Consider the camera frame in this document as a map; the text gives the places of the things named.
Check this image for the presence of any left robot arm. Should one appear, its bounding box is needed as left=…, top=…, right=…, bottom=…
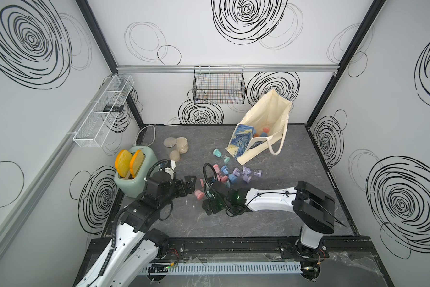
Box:
left=78, top=171, right=197, bottom=287

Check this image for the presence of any white wire shelf basket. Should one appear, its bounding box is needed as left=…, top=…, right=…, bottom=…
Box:
left=73, top=74, right=134, bottom=148

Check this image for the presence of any yellow toast slice right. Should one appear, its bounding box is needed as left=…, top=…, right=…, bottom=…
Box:
left=129, top=150, right=145, bottom=178

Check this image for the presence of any canvas bag with starry print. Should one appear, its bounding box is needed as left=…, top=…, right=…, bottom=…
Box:
left=226, top=89, right=293, bottom=165

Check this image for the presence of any pink hourglass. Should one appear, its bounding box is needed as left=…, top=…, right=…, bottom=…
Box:
left=213, top=165, right=221, bottom=173
left=194, top=190, right=205, bottom=200

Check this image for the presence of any short jar with beige lid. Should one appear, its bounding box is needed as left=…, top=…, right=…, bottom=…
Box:
left=176, top=137, right=189, bottom=154

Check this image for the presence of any white slotted cable duct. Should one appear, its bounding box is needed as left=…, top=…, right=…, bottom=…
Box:
left=138, top=262, right=302, bottom=276

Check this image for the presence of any pink hourglass left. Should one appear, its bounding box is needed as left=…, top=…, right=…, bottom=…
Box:
left=194, top=190, right=205, bottom=200

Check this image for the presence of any yellow toast slice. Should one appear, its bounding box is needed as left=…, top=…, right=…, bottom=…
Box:
left=129, top=150, right=145, bottom=178
left=115, top=149, right=132, bottom=178

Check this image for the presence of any tall glass jar with rice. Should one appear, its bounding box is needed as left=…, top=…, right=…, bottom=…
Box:
left=163, top=137, right=180, bottom=162

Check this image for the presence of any mint green toaster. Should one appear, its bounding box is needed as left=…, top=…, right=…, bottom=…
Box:
left=114, top=146, right=158, bottom=198

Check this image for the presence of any yellow toast slice left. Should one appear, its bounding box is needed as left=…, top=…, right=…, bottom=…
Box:
left=115, top=149, right=132, bottom=178

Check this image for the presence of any white power cable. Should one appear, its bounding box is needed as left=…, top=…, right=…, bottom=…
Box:
left=134, top=124, right=157, bottom=147

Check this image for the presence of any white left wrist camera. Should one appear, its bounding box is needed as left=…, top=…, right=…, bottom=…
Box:
left=163, top=160, right=176, bottom=179

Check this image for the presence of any teal hourglass near bag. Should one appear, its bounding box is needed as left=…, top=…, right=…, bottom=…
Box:
left=213, top=148, right=231, bottom=163

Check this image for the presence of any black wire basket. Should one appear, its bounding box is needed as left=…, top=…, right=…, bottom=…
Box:
left=192, top=65, right=247, bottom=105

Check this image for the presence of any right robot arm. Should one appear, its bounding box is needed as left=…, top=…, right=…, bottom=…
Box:
left=203, top=181, right=343, bottom=251

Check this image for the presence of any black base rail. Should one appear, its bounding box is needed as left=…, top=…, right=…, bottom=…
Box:
left=89, top=234, right=374, bottom=261

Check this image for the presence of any purple hourglass right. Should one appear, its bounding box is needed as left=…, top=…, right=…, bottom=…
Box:
left=252, top=169, right=262, bottom=178

